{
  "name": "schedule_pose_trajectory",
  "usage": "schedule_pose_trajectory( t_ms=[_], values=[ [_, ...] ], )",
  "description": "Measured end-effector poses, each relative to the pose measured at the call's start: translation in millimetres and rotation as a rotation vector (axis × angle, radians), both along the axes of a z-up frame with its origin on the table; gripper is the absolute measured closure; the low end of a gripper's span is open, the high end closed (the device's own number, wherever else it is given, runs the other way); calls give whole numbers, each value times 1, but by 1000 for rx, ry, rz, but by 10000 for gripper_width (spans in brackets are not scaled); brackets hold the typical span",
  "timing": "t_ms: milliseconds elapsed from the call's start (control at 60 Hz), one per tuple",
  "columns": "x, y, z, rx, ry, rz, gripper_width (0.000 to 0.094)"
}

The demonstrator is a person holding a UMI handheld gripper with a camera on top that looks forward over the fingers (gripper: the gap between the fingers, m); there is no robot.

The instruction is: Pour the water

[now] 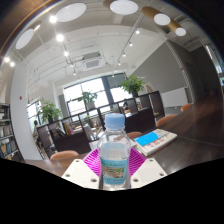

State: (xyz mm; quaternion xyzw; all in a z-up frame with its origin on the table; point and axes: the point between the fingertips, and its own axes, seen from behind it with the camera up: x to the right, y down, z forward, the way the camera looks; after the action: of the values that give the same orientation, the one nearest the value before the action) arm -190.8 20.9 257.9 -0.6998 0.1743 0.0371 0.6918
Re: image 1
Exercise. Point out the clear blue-capped water bottle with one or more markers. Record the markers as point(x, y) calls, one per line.
point(114, 156)

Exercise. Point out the red wall fire alarm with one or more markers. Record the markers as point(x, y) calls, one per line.
point(20, 98)

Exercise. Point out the group of ceiling spotlights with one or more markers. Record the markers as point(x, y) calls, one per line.
point(60, 37)

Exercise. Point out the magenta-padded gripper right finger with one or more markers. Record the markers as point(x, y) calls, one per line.
point(148, 171)

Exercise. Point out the ceiling air conditioner unit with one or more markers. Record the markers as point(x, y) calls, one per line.
point(91, 63)

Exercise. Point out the group of round ceiling lights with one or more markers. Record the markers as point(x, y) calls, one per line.
point(70, 11)

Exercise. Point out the tall bookshelf unit with books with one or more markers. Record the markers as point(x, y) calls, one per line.
point(8, 136)

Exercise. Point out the white wall radiator panel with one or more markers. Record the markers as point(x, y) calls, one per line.
point(175, 97)

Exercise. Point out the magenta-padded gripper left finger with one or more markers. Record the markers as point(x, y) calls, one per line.
point(78, 173)

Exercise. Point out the bushy green potted plant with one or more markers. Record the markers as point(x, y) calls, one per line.
point(50, 110)

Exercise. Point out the leafy green potted plant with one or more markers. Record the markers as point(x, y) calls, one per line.
point(133, 85)

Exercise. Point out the group of orange chairs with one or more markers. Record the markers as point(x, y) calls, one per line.
point(63, 154)

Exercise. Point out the low dark open shelf unit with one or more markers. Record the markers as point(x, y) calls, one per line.
point(71, 140)

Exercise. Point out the small potted plant white pot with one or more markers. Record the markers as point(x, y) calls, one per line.
point(88, 98)

